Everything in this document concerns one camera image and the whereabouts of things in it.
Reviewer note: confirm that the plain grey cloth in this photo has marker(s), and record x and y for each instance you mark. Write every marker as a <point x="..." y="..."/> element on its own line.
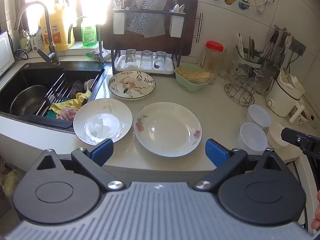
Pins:
<point x="158" y="27"/>

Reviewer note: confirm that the teal scrubbing pad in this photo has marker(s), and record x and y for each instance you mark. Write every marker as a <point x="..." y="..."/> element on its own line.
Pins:
<point x="52" y="115"/>

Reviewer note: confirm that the steel bowl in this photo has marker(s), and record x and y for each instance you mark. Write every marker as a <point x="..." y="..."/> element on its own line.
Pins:
<point x="27" y="101"/>

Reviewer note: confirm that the white bowl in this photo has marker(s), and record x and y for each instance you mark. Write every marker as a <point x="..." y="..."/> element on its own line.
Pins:
<point x="275" y="135"/>

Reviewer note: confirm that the translucent plastic bowl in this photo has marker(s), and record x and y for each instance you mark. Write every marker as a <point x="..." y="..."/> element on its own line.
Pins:
<point x="252" y="137"/>
<point x="258" y="116"/>

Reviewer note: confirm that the dry noodles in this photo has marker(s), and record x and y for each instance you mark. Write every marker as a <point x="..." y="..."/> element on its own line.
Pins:
<point x="193" y="75"/>

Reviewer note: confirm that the white plate with leaf print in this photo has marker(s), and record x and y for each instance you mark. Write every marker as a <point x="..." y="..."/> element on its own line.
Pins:
<point x="102" y="122"/>

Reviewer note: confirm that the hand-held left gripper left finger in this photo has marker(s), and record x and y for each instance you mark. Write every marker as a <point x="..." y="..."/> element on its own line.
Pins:
<point x="102" y="152"/>

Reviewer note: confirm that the green plastic basket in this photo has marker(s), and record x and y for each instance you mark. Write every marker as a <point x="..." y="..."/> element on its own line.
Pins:
<point x="192" y="86"/>

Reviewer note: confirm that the white plate with red flowers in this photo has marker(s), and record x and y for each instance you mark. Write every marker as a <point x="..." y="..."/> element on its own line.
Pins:
<point x="167" y="130"/>

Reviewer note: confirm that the white utensil holder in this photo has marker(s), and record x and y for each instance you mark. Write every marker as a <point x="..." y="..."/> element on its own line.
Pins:
<point x="119" y="23"/>
<point x="177" y="26"/>

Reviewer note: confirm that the hanging kitchen utensils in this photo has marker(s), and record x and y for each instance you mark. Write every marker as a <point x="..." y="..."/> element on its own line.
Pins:
<point x="277" y="45"/>

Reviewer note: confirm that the yellow cloth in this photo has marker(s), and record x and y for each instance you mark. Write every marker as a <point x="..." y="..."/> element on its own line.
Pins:
<point x="75" y="103"/>

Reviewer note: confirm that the bundle of chopsticks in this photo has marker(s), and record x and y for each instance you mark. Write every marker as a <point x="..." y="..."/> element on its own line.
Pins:
<point x="251" y="46"/>

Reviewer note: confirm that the small steel faucet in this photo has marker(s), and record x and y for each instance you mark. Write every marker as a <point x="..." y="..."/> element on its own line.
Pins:
<point x="100" y="47"/>

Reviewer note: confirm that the glass jar with red lid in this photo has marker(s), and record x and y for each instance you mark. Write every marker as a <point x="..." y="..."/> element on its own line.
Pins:
<point x="215" y="55"/>

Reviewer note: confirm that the sink drain rack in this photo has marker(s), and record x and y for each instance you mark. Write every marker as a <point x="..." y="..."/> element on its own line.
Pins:
<point x="53" y="90"/>

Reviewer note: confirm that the white electric cooker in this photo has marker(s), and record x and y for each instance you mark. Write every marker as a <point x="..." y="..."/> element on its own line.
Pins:
<point x="280" y="100"/>

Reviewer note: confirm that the white countertop appliance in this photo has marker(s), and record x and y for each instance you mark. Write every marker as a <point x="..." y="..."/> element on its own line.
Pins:
<point x="6" y="52"/>

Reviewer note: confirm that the person's right hand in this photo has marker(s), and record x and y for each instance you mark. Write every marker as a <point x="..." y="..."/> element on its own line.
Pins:
<point x="317" y="210"/>

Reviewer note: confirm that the grey textured cloth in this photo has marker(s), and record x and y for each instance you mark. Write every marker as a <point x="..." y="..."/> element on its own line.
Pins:
<point x="141" y="15"/>

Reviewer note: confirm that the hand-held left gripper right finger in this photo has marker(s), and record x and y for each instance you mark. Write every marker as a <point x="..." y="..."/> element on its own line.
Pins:
<point x="216" y="153"/>

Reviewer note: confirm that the clear drinking glass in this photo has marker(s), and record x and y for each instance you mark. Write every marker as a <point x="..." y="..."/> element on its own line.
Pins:
<point x="160" y="60"/>
<point x="146" y="58"/>
<point x="130" y="57"/>

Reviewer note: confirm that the textured glass pitcher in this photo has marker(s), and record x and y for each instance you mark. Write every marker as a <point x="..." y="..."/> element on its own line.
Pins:
<point x="270" y="77"/>

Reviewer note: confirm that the grey wall socket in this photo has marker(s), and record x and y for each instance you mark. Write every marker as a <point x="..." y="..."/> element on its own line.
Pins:
<point x="297" y="46"/>

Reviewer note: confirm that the brown wooden cutting board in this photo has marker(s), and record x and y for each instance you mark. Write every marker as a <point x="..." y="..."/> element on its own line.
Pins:
<point x="186" y="30"/>

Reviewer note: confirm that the pink cloth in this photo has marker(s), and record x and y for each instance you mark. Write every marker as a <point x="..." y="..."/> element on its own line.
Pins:
<point x="67" y="113"/>

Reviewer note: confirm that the white printed mug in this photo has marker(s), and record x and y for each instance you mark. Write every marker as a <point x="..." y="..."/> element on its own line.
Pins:
<point x="303" y="116"/>

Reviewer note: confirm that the black kitchen sink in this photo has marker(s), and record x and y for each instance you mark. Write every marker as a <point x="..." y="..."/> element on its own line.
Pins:
<point x="30" y="77"/>

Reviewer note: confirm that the white dish brush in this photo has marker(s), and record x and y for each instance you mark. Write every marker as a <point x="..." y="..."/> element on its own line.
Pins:
<point x="90" y="83"/>

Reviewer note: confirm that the green liquid bottle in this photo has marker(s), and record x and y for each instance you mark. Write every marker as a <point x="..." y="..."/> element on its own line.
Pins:
<point x="88" y="35"/>

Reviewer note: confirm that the steel wool scrubber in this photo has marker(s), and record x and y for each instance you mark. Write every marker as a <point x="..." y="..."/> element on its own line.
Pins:
<point x="76" y="88"/>

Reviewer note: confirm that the white drip tray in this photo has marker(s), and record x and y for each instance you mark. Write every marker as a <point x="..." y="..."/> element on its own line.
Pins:
<point x="120" y="65"/>

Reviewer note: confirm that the floral plate with dark rim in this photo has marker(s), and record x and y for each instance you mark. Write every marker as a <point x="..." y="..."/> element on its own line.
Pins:
<point x="131" y="86"/>

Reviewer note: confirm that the white spoon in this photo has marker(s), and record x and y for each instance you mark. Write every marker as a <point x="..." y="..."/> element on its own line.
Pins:
<point x="175" y="8"/>

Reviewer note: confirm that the tall steel faucet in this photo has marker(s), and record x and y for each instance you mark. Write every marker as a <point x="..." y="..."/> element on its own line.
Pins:
<point x="51" y="30"/>

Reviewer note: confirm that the grey spoon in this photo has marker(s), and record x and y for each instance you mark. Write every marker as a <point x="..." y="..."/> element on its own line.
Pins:
<point x="181" y="8"/>

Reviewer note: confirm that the yellow detergent jug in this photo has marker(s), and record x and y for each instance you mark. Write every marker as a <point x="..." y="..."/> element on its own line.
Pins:
<point x="58" y="30"/>

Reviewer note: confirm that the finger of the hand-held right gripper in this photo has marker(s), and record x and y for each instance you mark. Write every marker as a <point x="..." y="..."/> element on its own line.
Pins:
<point x="297" y="138"/>

